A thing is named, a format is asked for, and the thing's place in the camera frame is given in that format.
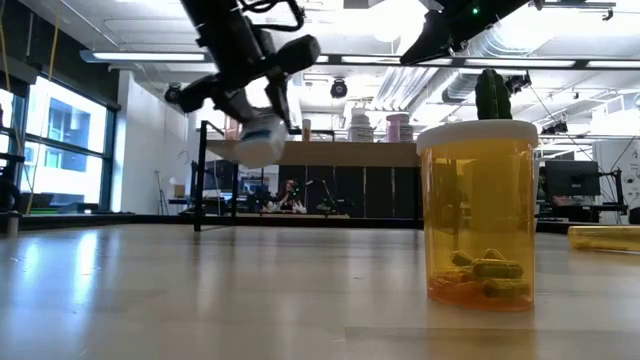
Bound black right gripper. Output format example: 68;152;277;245
399;0;481;66

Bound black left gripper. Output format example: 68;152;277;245
178;34;322;132

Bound white bottle barcode label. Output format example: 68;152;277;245
233;112;290;170

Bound large amber pill bottle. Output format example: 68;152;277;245
415;119;540;314

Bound wooden shelf black legs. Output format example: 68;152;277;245
193;119;424;234

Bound green cactus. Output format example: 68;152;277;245
474;68;514;121

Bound person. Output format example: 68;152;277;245
272;178;307;215

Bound black computer monitor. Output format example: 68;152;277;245
544;159;602;197

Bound silver ventilation duct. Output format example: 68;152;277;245
439;19;566;104

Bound black table frame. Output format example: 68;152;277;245
0;212;424;232

